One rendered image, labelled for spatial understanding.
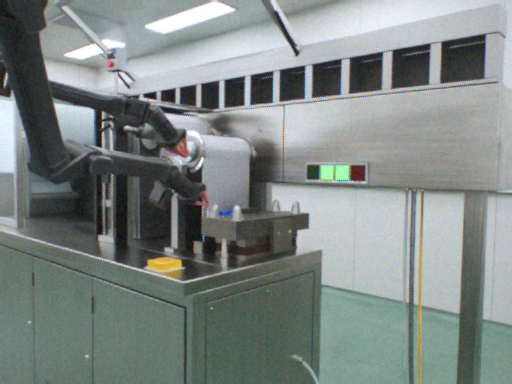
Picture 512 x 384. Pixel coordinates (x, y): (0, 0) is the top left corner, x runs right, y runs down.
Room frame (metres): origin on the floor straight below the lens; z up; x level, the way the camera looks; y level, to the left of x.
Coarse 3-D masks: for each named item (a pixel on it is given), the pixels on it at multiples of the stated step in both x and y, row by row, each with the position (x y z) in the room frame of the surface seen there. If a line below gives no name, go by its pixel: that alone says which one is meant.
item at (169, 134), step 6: (168, 120) 1.40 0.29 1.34; (168, 126) 1.40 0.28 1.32; (162, 132) 1.40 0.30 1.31; (168, 132) 1.40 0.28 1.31; (174, 132) 1.42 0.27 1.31; (180, 132) 1.42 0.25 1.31; (186, 132) 1.43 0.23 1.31; (162, 138) 1.42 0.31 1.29; (168, 138) 1.41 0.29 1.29; (174, 138) 1.41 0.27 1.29
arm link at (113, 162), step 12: (84, 144) 1.01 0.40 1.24; (96, 156) 0.95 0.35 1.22; (108, 156) 1.02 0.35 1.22; (120, 156) 1.07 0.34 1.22; (132, 156) 1.14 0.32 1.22; (96, 168) 0.96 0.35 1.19; (108, 168) 0.99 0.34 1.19; (120, 168) 1.09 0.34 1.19; (132, 168) 1.13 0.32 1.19; (144, 168) 1.19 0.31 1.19; (156, 168) 1.24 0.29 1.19; (168, 168) 1.29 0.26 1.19; (168, 180) 1.31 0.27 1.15
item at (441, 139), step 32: (384, 96) 1.41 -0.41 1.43; (416, 96) 1.34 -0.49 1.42; (448, 96) 1.28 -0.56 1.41; (480, 96) 1.23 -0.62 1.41; (224, 128) 1.89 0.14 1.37; (256, 128) 1.77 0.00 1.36; (288, 128) 1.67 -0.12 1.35; (320, 128) 1.57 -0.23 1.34; (352, 128) 1.49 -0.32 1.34; (384, 128) 1.41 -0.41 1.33; (416, 128) 1.34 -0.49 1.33; (448, 128) 1.28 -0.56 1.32; (480, 128) 1.22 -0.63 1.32; (256, 160) 1.77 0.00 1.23; (288, 160) 1.66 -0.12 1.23; (320, 160) 1.57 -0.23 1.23; (352, 160) 1.48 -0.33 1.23; (384, 160) 1.41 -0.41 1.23; (416, 160) 1.34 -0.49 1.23; (448, 160) 1.28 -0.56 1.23; (480, 160) 1.22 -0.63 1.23
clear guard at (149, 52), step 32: (96, 0) 1.94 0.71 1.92; (128, 0) 1.85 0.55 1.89; (160, 0) 1.78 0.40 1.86; (192, 0) 1.70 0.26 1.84; (224, 0) 1.64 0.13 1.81; (256, 0) 1.58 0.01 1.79; (96, 32) 2.15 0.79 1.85; (128, 32) 2.05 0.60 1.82; (160, 32) 1.95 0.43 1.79; (192, 32) 1.86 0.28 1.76; (224, 32) 1.78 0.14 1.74; (256, 32) 1.71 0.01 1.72; (128, 64) 2.28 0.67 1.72; (160, 64) 2.16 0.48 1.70; (192, 64) 2.06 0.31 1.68
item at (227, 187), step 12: (204, 168) 1.50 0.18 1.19; (216, 168) 1.54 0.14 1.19; (228, 168) 1.59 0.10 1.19; (240, 168) 1.64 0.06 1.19; (204, 180) 1.50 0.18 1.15; (216, 180) 1.54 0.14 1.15; (228, 180) 1.59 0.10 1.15; (240, 180) 1.64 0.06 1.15; (216, 192) 1.54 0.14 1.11; (228, 192) 1.59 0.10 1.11; (240, 192) 1.64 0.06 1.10; (216, 204) 1.55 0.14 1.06; (228, 204) 1.59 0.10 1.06; (240, 204) 1.64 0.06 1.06; (204, 216) 1.50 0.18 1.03
